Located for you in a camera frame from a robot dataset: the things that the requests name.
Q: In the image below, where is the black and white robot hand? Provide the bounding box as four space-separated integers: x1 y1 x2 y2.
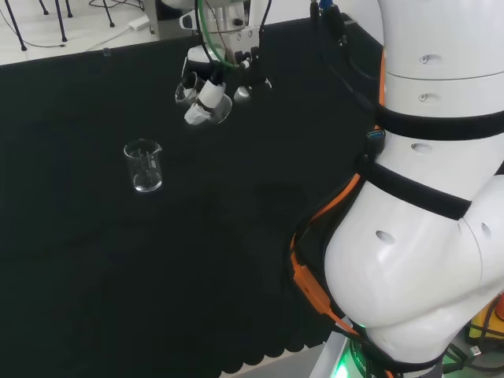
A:
175 46 273 126

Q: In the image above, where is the small clear glass beaker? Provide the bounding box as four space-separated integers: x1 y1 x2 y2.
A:
175 72 233 125

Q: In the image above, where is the black tripod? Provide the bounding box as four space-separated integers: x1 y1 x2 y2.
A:
0 0 74 51
88 0 116 28

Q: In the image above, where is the black bench cloth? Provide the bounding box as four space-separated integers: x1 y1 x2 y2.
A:
0 11 385 375

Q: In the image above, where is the yellow stop button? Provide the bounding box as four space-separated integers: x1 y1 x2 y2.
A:
466 293 504 344

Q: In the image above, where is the green cable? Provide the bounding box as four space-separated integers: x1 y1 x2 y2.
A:
196 0 242 70

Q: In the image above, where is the black cable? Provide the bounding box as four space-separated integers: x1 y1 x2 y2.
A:
309 0 385 116

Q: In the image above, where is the orange cable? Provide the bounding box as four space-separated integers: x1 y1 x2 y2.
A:
290 50 395 378

